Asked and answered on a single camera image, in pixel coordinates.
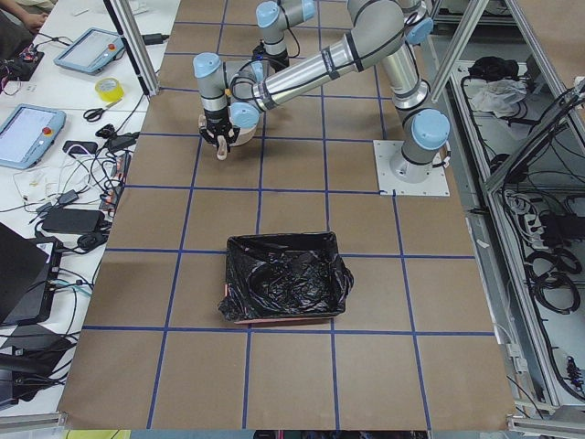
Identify yellow tape roll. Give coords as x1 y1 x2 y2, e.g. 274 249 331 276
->
94 77 124 102

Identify black power adapter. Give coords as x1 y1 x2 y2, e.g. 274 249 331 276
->
41 209 105 234

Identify near blue teach pendant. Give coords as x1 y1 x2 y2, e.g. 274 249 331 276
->
1 104 67 170

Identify black laptop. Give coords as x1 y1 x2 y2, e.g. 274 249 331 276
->
1 225 63 327

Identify far blue teach pendant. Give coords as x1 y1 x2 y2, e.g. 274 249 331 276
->
54 27 125 75

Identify white crumpled cloth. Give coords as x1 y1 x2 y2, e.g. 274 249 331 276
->
470 79 527 118

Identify blue teach pendant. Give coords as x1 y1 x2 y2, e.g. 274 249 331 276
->
54 27 125 75
1 104 67 170

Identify black handled scissors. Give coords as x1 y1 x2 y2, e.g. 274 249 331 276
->
82 100 120 123

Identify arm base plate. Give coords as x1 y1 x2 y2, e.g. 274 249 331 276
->
373 140 450 198

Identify bin with black bag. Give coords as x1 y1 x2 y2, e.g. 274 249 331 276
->
218 231 354 324

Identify beige plastic dustpan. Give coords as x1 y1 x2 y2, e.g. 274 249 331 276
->
197 114 257 161

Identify aluminium frame post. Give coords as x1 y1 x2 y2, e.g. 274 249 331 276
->
103 0 159 97

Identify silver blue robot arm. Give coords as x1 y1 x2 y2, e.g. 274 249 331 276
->
252 0 316 72
193 1 451 177

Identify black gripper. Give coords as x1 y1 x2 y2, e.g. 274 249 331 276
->
199 107 239 148

